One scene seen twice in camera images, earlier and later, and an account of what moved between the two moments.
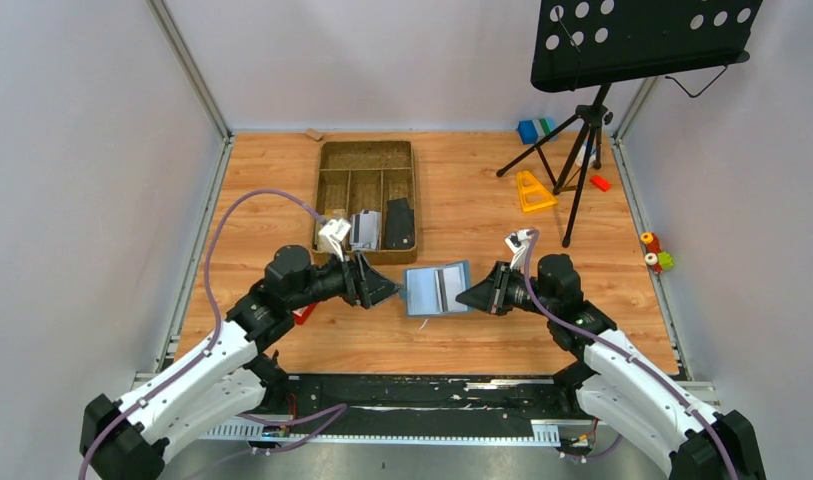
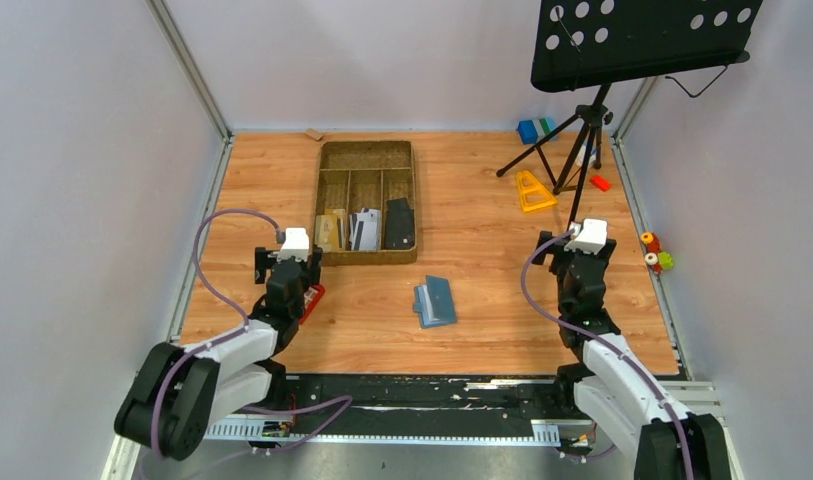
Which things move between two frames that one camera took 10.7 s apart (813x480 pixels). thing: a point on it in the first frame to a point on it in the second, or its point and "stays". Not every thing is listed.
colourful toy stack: [658, 260] stays
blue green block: [533, 131] stays
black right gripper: [489, 295] to [558, 253]
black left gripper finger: [377, 287] to [260, 264]
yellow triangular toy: [533, 197] stays
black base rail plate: [429, 403] stays
